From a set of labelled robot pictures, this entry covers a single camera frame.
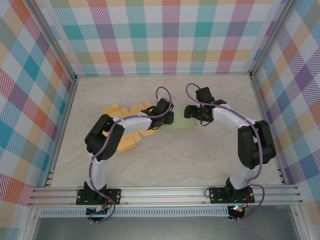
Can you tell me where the green paper box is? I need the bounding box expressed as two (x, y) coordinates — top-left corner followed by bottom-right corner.
(161, 104), (199, 133)

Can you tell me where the orange paper box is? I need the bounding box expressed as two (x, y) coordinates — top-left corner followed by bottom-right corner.
(103, 100), (157, 155)

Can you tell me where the small circuit board with light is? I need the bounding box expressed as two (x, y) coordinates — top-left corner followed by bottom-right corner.
(227, 204), (245, 214)

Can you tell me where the small black circuit board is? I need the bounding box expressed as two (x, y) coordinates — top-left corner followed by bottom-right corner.
(86, 206), (110, 218)

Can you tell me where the aluminium frame cross bar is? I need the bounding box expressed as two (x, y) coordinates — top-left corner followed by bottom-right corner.
(74, 71), (253, 78)

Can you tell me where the aluminium table side rail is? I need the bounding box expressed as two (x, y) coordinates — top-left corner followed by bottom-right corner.
(249, 74), (288, 186)
(43, 76), (80, 188)

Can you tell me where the long aluminium mounting rail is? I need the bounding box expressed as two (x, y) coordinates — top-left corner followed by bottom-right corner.
(27, 184), (304, 208)

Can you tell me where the purple cable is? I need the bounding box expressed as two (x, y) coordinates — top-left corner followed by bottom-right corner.
(185, 82), (266, 223)
(87, 86), (175, 224)

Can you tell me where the aluminium frame post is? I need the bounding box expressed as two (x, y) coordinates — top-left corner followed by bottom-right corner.
(249, 0), (300, 79)
(26, 0), (79, 82)

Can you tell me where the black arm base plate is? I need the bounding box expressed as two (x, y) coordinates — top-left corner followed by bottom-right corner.
(209, 186), (256, 205)
(76, 188), (123, 206)

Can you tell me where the slotted grey cable duct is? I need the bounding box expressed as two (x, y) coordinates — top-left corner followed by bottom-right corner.
(39, 206), (230, 218)

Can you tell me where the aluminium frame leg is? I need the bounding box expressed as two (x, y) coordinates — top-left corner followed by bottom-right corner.
(23, 207), (42, 240)
(289, 203), (310, 240)

